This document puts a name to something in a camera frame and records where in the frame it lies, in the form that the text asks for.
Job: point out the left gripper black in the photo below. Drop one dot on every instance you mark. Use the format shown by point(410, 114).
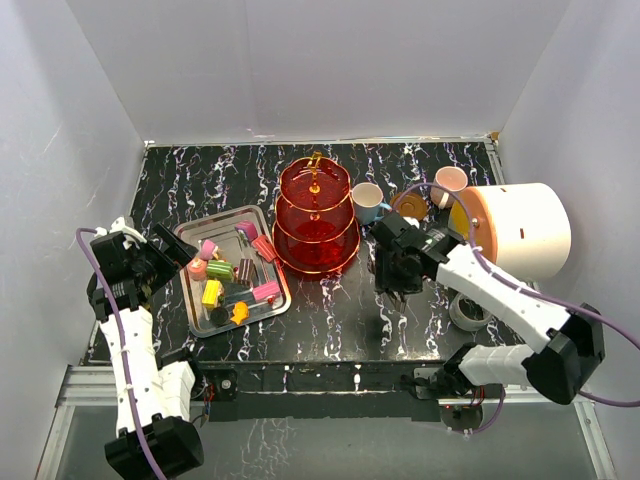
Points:
point(178, 253)

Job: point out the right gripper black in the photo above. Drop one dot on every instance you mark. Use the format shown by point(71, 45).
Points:
point(386, 282)

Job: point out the pink round cake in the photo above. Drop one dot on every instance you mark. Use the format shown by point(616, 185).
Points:
point(197, 269)

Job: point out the pink cupcake with topping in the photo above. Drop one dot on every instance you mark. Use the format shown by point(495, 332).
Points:
point(209, 250)

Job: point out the stainless steel tray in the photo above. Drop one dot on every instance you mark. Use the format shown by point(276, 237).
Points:
point(235, 283)

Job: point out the red three-tier dessert stand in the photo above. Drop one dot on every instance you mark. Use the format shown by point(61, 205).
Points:
point(315, 231)

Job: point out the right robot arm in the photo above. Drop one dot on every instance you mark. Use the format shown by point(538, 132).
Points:
point(561, 346)

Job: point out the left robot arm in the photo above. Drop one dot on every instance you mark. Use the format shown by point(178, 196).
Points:
point(155, 438)

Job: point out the green layered cake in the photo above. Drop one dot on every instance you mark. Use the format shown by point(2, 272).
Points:
point(220, 270)

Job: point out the brown saucer near cups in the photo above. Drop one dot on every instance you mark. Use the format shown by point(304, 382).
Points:
point(410, 205)

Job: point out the yellow cake slice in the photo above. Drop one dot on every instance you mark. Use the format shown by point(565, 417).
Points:
point(213, 290)

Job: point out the blue and white teacup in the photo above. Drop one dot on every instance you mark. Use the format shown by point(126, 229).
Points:
point(368, 201)

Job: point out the grey tape roll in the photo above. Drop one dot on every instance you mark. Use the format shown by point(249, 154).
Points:
point(468, 315)

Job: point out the brown chocolate cake slice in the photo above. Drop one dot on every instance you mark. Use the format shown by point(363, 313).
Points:
point(246, 271)

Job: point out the black round cookie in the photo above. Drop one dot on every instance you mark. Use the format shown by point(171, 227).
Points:
point(219, 317)

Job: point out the magenta cake slice back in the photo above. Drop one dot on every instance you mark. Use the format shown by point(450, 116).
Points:
point(248, 229)

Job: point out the red pink cake slice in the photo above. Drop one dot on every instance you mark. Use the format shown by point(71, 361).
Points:
point(264, 247)

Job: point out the orange fish cookie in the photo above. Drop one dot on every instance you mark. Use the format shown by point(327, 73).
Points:
point(240, 313)

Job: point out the pink and white teacup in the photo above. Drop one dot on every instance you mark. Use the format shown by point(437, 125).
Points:
point(449, 178)

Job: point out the pink cake slice front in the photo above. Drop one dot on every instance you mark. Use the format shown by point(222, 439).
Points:
point(265, 291)

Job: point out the large white cylinder container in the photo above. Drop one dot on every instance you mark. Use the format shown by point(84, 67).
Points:
point(521, 228)

